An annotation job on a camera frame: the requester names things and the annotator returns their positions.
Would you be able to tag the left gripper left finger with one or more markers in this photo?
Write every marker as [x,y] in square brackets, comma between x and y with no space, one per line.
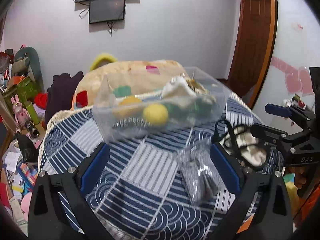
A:
[47,218]

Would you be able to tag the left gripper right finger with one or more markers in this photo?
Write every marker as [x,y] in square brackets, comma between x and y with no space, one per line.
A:
[273,217]

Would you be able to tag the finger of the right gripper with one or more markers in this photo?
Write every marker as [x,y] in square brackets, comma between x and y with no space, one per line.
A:
[269,134]
[291,112]

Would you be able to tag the black patterned sock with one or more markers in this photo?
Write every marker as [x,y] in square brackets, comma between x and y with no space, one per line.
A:
[239,143]

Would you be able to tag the silver glitter pouch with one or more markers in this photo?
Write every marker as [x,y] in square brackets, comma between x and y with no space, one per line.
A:
[200,176]

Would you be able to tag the yellow ball with chain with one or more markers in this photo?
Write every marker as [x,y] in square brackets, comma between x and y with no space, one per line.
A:
[156,114]

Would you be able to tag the clear plastic storage box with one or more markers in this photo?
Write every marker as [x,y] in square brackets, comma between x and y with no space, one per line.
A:
[114,129]

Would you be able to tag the green knitted sock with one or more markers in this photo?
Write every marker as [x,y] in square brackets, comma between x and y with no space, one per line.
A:
[192,110]

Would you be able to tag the yellow green sponge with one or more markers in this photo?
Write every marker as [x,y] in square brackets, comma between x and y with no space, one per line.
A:
[129,107]

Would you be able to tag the person right hand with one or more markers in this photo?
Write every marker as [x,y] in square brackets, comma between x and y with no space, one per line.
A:
[300,179]

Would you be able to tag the pink plush on floor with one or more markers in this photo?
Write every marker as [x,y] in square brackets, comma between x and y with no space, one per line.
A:
[25,204]

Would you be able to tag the colourful pencil case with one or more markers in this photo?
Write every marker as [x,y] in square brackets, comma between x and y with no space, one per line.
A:
[28,174]

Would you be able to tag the brown wooden door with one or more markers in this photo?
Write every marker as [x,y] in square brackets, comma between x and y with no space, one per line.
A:
[253,49]

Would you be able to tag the black flashlight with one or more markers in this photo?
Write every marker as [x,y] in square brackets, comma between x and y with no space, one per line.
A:
[32,129]

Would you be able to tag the blue white patterned tablecloth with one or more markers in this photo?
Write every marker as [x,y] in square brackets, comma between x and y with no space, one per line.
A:
[140,193]

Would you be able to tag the pink rabbit plush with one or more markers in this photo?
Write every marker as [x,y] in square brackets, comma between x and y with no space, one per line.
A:
[21,114]

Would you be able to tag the green bottle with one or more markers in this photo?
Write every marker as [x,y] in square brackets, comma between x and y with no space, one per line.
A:
[31,110]

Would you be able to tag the red cloth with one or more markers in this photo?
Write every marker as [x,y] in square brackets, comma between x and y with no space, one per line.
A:
[41,100]

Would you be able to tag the dark purple garment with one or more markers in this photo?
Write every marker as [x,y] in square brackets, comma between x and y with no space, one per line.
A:
[60,93]

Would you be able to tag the green cardboard box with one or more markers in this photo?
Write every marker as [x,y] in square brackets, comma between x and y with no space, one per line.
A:
[26,90]

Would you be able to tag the beige patterned blanket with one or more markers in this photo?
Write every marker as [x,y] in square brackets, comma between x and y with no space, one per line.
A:
[140,76]

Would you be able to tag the grey green plush toy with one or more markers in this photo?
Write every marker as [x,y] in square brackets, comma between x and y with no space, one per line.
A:
[26,61]

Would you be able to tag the yellow chair back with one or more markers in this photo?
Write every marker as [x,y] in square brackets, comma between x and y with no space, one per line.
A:
[102,59]

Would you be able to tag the small wall monitor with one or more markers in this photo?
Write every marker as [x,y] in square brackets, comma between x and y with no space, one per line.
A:
[106,11]

